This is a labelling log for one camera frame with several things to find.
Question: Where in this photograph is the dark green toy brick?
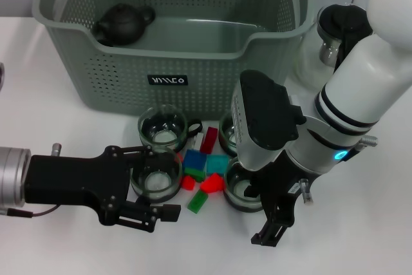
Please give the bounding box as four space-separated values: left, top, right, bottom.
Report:
183 167 207 182

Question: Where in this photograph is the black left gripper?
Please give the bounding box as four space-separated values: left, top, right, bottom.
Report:
24 145 182 234

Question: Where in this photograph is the glass carafe with black handle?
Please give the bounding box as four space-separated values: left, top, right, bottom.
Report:
294 3 376 89

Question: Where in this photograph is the small red toy brick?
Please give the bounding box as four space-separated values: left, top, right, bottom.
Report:
180 175 196 191

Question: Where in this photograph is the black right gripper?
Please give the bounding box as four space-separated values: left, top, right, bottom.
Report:
243 151 320 247

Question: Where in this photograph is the left arm cable with plug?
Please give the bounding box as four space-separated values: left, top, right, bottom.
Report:
0 205 61 218

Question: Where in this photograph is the grey-green perforated storage bin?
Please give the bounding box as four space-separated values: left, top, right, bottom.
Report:
31 0 316 120

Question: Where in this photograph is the teal toy brick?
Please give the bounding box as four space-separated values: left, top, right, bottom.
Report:
205 155 230 176

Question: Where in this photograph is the large red toy brick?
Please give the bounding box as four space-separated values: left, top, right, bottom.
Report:
200 173 225 194

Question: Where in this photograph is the black clay teapot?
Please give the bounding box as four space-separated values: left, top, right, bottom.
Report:
93 3 156 47

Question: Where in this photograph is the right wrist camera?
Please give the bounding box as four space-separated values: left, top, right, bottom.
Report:
230 69 306 171

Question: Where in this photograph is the arm cable with plug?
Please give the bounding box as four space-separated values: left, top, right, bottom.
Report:
349 135 378 162
0 205 61 218

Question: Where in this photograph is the right arm cable with plug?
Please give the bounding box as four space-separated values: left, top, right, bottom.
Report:
349 135 378 162

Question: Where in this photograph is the blue toy brick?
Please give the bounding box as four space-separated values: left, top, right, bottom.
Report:
182 149 207 171

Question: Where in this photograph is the glass jar with teal bricks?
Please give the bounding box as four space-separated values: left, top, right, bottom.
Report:
218 112 241 156

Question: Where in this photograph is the dark red toy brick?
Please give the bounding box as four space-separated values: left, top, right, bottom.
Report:
199 126 218 154

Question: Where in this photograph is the glass teacup with black holder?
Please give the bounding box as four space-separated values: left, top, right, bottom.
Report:
137 104 203 153
224 156 268 213
130 147 182 205

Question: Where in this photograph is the flat green toy brick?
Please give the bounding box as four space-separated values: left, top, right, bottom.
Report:
187 190 209 214

